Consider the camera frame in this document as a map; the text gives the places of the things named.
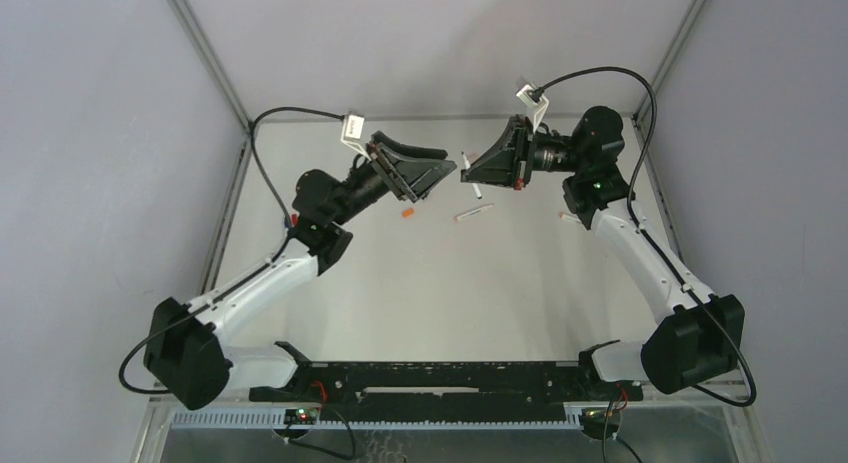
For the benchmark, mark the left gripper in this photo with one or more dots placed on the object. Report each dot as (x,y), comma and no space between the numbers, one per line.
(389,168)

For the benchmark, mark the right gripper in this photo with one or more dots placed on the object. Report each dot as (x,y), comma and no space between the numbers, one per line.
(520,152)

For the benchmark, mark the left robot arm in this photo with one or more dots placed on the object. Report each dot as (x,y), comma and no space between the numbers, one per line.
(191,350)

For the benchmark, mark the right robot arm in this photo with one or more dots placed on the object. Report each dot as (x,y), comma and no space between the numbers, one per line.
(698,332)

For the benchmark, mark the white orange tip pen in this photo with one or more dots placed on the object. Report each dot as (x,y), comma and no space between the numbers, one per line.
(473,212)

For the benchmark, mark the right controller board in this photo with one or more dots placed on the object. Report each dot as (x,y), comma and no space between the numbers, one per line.
(598,424)

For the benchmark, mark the controller board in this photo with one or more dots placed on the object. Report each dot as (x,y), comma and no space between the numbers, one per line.
(301,417)
(598,424)

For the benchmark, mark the left controller board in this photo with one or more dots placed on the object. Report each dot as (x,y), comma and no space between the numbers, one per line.
(301,417)

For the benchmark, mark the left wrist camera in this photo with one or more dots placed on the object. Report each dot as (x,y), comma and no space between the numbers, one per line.
(351,133)

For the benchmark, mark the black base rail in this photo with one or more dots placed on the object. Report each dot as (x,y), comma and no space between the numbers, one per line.
(478,391)

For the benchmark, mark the white cable duct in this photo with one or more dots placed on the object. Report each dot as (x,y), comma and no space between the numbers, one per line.
(272,418)

